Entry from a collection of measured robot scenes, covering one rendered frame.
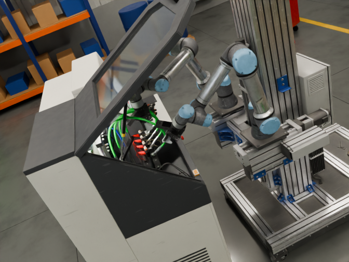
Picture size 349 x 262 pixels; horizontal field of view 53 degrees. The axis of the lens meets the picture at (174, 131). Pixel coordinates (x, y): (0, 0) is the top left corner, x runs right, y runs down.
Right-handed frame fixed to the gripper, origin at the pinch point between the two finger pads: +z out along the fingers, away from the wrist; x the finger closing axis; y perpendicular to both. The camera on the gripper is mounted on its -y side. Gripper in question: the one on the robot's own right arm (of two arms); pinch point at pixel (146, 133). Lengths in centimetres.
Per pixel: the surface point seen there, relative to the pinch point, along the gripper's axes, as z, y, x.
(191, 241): 70, 1, -35
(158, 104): 25, 18, 81
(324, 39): 122, 302, 272
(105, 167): -10.1, -26.8, -35.0
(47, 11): -21, -91, 519
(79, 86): -32, -30, 38
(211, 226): 64, 16, -35
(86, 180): -7, -39, -35
